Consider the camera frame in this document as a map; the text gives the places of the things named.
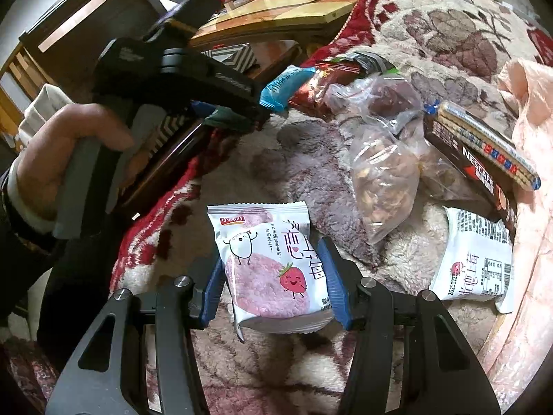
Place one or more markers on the white packet back side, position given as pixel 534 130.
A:
pixel 477 260

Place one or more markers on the strawberry rice cake packet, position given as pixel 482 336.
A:
pixel 274 275

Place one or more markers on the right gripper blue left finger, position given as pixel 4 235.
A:
pixel 208 277

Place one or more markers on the clear bag of red dates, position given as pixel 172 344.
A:
pixel 389 99

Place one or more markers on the wooden glass-top coffee table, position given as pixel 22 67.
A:
pixel 305 21

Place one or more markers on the cream wafer biscuit pack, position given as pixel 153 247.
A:
pixel 486 141

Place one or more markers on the clear bag of mixed nuts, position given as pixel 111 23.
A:
pixel 385 177

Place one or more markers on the left hand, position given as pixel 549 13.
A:
pixel 42 166

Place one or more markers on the floral red white fleece blanket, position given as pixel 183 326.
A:
pixel 447 49

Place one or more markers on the dark wooden chair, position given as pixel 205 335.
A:
pixel 61 48

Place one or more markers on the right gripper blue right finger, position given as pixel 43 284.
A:
pixel 342 280

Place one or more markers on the chevron patterned storage box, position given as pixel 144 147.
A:
pixel 239 57

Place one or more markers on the green black snack packet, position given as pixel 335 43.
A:
pixel 368 63

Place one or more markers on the dark Nescafe box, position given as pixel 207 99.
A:
pixel 482 177

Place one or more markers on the red snack bag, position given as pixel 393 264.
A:
pixel 309 98

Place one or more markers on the pink quilted blanket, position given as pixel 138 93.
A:
pixel 519 341

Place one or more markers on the blue snack packet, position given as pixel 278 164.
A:
pixel 276 95

